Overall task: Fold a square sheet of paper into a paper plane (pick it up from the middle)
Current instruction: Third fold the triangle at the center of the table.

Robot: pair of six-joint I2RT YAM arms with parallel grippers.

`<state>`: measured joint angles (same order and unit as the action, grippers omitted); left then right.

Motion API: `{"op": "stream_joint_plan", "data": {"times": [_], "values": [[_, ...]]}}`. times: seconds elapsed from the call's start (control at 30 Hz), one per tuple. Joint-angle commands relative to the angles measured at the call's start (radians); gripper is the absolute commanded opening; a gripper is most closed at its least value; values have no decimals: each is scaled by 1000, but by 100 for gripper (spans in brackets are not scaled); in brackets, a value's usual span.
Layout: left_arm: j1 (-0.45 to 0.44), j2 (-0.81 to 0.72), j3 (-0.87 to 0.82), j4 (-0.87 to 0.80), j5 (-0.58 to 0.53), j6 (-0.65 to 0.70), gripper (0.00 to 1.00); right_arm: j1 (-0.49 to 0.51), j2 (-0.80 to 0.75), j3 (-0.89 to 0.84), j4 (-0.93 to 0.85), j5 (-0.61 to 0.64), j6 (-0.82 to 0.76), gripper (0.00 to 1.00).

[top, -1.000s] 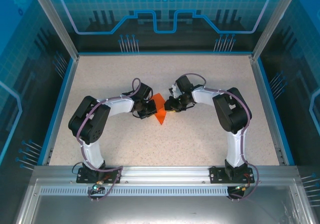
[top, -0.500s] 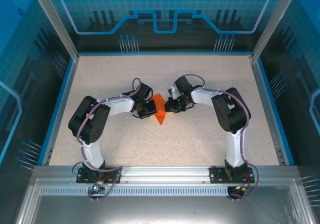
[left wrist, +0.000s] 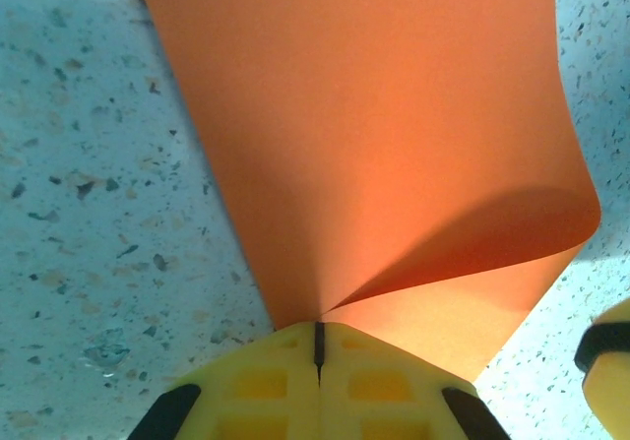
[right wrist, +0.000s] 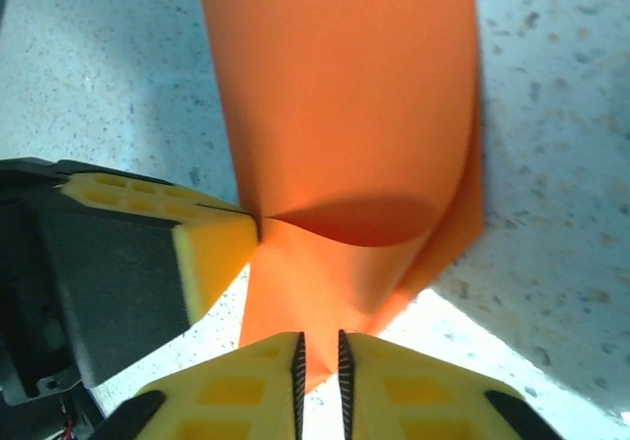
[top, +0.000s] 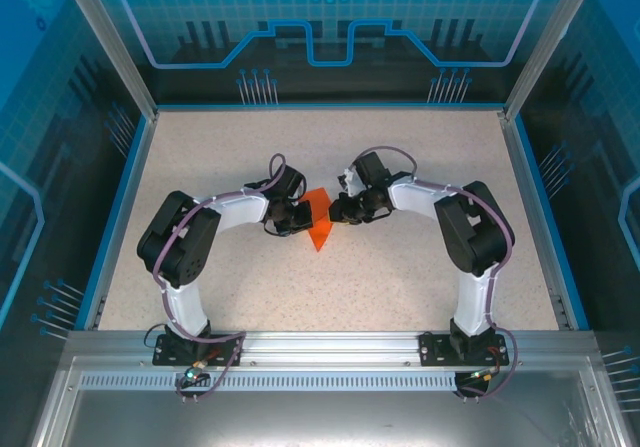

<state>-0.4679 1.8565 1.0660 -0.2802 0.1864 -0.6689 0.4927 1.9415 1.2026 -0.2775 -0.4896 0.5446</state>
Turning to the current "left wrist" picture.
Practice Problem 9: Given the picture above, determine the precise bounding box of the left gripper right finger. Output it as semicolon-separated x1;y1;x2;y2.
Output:
319;321;511;440

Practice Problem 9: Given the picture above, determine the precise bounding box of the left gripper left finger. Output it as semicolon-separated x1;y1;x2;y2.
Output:
128;321;321;440

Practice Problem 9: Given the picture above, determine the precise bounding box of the orange square paper sheet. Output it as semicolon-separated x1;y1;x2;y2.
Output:
131;0;604;383

